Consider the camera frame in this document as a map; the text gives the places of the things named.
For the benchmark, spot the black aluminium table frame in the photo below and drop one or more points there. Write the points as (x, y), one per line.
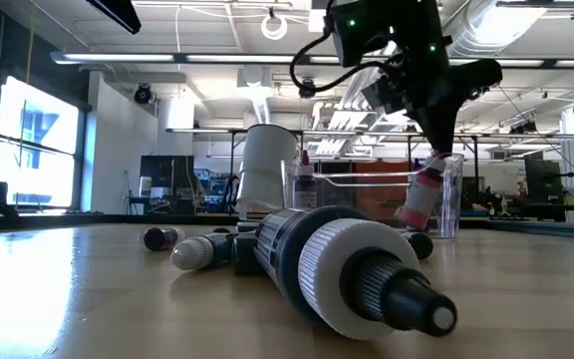
(541, 230)

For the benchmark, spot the large black food coloring bottle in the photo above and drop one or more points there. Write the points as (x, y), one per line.
(317, 269)

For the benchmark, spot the long ceiling light strip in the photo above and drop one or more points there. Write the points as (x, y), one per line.
(117, 57)

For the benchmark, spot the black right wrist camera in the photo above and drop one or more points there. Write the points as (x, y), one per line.
(362, 35)

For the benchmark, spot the black equipment stand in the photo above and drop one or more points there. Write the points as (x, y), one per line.
(541, 184)

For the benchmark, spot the silver ventilation duct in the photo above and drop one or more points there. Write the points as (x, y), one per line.
(496, 25)

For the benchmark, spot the white ceiling air vent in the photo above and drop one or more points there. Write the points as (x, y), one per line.
(254, 80)

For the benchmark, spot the black monitor screen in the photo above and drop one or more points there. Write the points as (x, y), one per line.
(167, 174)

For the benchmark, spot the large blue food coloring bottle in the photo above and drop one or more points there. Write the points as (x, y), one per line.
(417, 165)

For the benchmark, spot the large window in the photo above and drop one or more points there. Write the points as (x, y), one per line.
(38, 124)

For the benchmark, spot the clear plastic bin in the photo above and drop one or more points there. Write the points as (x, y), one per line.
(357, 189)

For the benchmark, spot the large red food coloring bottle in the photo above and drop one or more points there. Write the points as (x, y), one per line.
(419, 199)

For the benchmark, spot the white cylindrical cup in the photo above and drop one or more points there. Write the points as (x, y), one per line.
(264, 164)

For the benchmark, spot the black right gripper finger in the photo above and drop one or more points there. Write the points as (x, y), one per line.
(446, 127)
(427, 124)

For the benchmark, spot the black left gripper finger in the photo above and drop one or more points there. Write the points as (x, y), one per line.
(117, 12)

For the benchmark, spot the large purple food coloring bottle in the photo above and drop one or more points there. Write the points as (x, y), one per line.
(305, 192)

